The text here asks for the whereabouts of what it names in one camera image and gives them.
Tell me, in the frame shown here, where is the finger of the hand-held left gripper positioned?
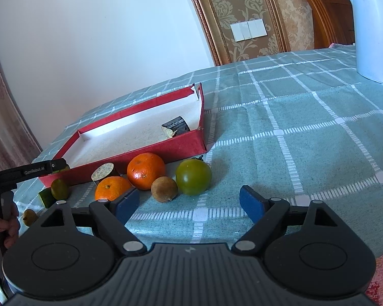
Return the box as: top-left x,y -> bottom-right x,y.
17,157 -> 68,180

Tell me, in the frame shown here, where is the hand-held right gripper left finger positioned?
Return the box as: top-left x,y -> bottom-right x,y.
29,186 -> 147,256

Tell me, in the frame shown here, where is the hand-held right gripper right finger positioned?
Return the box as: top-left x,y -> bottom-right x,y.
231,185 -> 355,256

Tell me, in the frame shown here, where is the small orange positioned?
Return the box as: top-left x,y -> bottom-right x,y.
95,176 -> 133,202

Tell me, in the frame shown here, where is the small green lime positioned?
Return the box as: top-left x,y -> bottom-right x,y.
50,179 -> 69,200

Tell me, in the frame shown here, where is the green cucumber chunk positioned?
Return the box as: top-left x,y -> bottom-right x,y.
38,189 -> 56,209

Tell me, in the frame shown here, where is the large orange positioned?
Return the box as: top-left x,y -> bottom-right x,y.
127,152 -> 166,191

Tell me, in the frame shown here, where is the brown kiwi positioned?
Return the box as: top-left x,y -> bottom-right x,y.
151,176 -> 178,203

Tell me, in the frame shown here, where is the cucumber piece with pale end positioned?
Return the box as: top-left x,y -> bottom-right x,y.
91,162 -> 121,185

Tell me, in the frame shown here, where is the green tomato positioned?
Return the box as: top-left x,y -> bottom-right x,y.
175,158 -> 212,196

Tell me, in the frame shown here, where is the red cardboard box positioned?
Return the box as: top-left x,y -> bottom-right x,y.
38,82 -> 208,187

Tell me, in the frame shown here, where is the person's left hand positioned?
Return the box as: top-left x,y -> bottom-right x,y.
0,202 -> 20,250

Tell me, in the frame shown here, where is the small olive fruit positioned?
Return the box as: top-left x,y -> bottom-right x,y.
22,209 -> 39,227

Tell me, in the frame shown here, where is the patterned curtain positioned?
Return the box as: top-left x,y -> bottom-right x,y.
0,32 -> 43,175

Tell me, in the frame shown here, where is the green checked tablecloth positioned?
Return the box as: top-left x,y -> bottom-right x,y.
13,45 -> 383,259

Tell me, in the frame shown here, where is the dark cucumber piece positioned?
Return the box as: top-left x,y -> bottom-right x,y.
161,115 -> 191,139

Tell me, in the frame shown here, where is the wooden chair back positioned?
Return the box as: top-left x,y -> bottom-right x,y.
295,0 -> 356,52

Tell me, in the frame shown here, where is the white electric kettle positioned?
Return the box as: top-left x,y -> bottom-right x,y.
340,0 -> 383,86

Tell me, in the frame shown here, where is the white wall switch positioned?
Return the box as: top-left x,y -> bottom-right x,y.
230,18 -> 268,43

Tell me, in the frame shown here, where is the gold wall moulding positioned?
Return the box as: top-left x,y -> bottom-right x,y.
182,0 -> 291,67

